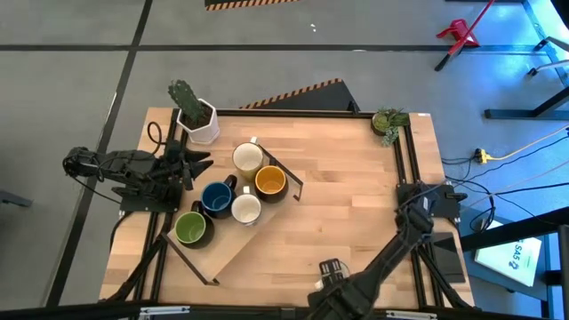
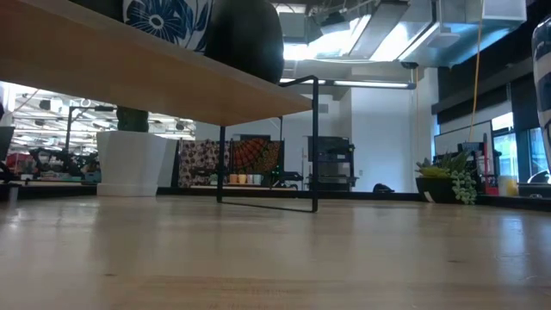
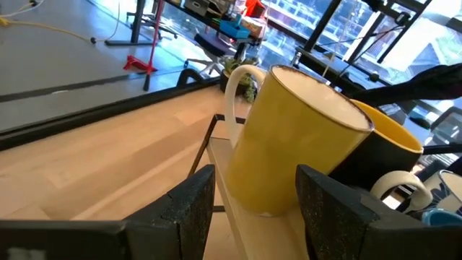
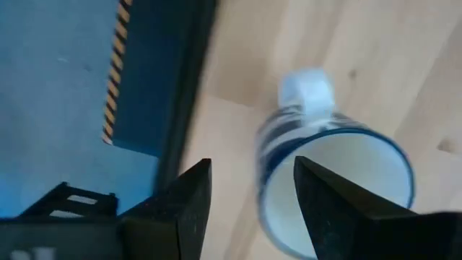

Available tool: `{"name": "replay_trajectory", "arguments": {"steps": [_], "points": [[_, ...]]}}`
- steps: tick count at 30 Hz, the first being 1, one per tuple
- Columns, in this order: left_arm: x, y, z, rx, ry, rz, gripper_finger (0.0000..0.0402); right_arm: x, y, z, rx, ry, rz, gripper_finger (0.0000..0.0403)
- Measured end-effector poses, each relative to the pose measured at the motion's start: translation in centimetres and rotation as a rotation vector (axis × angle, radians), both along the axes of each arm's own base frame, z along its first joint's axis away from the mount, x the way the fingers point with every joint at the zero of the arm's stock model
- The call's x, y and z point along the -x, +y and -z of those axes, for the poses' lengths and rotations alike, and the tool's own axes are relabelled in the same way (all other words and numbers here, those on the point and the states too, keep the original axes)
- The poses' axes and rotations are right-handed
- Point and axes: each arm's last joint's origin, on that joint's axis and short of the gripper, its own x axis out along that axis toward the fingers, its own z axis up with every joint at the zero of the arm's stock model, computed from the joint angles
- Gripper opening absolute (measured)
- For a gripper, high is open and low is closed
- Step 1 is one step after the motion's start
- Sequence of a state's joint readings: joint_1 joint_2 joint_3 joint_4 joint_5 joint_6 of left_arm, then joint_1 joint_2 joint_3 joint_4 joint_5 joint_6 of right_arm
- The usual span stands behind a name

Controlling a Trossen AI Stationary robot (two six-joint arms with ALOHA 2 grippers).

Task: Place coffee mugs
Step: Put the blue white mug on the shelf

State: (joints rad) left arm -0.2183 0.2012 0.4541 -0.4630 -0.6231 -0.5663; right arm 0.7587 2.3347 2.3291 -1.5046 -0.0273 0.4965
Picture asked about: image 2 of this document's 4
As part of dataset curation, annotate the dark blue ceramic mug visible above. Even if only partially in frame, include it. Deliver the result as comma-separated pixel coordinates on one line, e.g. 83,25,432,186
204,0,286,85

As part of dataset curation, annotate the white mug blue floral print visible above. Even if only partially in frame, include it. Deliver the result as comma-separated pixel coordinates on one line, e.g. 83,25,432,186
122,0,214,53

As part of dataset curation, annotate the orange mandala fabric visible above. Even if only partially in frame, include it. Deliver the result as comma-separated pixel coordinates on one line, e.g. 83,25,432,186
232,137,283,176

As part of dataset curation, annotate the black equipment cart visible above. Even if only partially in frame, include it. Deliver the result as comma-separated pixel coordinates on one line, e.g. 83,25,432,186
306,135,359,192

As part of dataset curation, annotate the floral patterned fabric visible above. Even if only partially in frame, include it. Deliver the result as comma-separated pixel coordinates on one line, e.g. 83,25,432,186
178,138,232,189

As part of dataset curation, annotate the white hexagonal planter pot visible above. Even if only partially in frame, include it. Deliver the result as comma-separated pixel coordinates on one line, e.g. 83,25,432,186
95,130,178,198

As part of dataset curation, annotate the green cactus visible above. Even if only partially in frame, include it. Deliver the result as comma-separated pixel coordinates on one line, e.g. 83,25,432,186
115,106,150,133

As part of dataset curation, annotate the black round plant pot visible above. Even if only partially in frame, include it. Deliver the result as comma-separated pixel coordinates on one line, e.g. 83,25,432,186
415,176,464,205

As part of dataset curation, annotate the wooden shelf with black legs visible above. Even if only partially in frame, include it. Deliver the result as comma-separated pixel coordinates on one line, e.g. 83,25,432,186
0,0,320,214

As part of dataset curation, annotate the green succulent plant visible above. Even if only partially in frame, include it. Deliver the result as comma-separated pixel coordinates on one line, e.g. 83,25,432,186
415,150,480,206

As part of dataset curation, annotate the background robot rig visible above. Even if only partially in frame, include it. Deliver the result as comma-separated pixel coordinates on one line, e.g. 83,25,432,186
28,105,101,183

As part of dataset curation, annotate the yellow bottle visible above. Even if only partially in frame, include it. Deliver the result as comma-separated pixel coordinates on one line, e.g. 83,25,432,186
498,174,520,197

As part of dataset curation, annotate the yellow hanging cable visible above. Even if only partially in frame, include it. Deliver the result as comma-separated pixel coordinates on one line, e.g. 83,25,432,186
467,0,486,131

